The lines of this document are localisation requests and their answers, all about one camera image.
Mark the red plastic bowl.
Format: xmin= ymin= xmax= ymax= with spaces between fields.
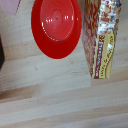
xmin=30 ymin=0 xmax=83 ymax=60

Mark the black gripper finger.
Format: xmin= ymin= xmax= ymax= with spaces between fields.
xmin=0 ymin=35 xmax=6 ymax=72

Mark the colourful snack box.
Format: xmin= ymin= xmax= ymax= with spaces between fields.
xmin=81 ymin=0 xmax=124 ymax=80

